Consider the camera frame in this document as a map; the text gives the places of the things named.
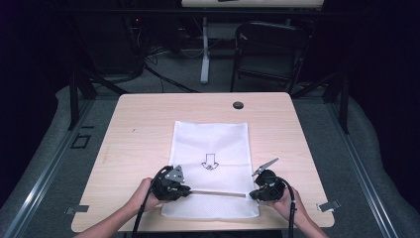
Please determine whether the black metal frame post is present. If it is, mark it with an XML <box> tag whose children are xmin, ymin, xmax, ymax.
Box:
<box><xmin>67</xmin><ymin>71</ymin><xmax>81</xmax><ymax>131</ymax></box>

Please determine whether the black computer cabinet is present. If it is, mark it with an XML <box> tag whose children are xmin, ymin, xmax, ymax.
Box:
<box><xmin>78</xmin><ymin>14</ymin><xmax>146</xmax><ymax>76</ymax></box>

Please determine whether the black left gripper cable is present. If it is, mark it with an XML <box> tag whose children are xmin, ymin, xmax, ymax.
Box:
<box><xmin>131</xmin><ymin>165</ymin><xmax>173</xmax><ymax>238</ymax></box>

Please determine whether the person's right hand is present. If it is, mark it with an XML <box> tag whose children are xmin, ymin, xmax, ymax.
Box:
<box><xmin>266</xmin><ymin>187</ymin><xmax>307</xmax><ymax>226</ymax></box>

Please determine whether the black floor cable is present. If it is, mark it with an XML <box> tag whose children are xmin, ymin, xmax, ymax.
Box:
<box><xmin>142</xmin><ymin>62</ymin><xmax>200</xmax><ymax>94</ymax></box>

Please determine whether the aluminium floor rail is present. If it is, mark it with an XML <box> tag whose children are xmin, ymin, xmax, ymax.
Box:
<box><xmin>2</xmin><ymin>98</ymin><xmax>96</xmax><ymax>238</ymax></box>
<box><xmin>325</xmin><ymin>98</ymin><xmax>400</xmax><ymax>238</ymax></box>

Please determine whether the person's left hand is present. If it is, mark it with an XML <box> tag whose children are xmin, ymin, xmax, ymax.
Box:
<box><xmin>129</xmin><ymin>177</ymin><xmax>166</xmax><ymax>213</ymax></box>

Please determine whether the black folding chair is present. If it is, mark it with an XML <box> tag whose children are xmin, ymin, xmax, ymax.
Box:
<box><xmin>230</xmin><ymin>20</ymin><xmax>313</xmax><ymax>95</ymax></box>

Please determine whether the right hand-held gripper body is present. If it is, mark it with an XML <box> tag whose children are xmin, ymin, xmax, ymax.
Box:
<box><xmin>251</xmin><ymin>157</ymin><xmax>287</xmax><ymax>201</ymax></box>

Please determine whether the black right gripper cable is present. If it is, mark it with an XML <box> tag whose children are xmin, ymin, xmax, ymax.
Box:
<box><xmin>275</xmin><ymin>176</ymin><xmax>297</xmax><ymax>238</ymax></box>

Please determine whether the black horizontal frame bar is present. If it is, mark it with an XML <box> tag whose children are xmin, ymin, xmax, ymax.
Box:
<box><xmin>49</xmin><ymin>7</ymin><xmax>368</xmax><ymax>18</ymax></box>

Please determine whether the white mesh laundry bag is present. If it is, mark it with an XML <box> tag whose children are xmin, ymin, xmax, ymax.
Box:
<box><xmin>160</xmin><ymin>120</ymin><xmax>261</xmax><ymax>220</ymax></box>

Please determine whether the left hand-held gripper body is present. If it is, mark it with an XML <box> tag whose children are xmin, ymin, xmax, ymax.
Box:
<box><xmin>151</xmin><ymin>164</ymin><xmax>186</xmax><ymax>201</ymax></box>

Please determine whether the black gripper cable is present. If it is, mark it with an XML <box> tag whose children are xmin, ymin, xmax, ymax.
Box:
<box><xmin>275</xmin><ymin>176</ymin><xmax>297</xmax><ymax>238</ymax></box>
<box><xmin>131</xmin><ymin>165</ymin><xmax>173</xmax><ymax>238</ymax></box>

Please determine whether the grey table edge bracket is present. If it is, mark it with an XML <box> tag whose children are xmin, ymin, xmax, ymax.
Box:
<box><xmin>64</xmin><ymin>204</ymin><xmax>90</xmax><ymax>216</ymax></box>
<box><xmin>316</xmin><ymin>199</ymin><xmax>342</xmax><ymax>213</ymax></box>

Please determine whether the white table leg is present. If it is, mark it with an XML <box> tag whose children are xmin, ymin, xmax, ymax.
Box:
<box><xmin>199</xmin><ymin>17</ymin><xmax>212</xmax><ymax>85</ymax></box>

